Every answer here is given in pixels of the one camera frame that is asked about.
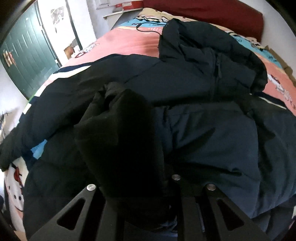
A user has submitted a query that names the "black hooded puffer jacket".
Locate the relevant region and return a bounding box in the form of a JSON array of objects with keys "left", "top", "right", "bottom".
[{"left": 1, "top": 19, "right": 295, "bottom": 240}]

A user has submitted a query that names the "green metal door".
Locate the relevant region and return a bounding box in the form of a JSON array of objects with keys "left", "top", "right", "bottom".
[{"left": 1, "top": 1, "right": 61, "bottom": 99}]

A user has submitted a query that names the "white bedside shelf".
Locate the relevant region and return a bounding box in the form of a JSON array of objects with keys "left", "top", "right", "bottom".
[{"left": 103, "top": 8, "right": 142, "bottom": 30}]

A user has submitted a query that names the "brown cardboard sheet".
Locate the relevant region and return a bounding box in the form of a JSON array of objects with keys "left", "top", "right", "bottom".
[{"left": 264, "top": 46, "right": 296, "bottom": 87}]

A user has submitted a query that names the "red white box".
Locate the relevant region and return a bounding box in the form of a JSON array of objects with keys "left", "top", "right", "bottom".
[{"left": 113, "top": 1, "right": 144, "bottom": 13}]

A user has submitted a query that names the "dark red bed headboard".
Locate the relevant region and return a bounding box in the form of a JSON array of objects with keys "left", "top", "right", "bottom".
[{"left": 144, "top": 0, "right": 264, "bottom": 42}]

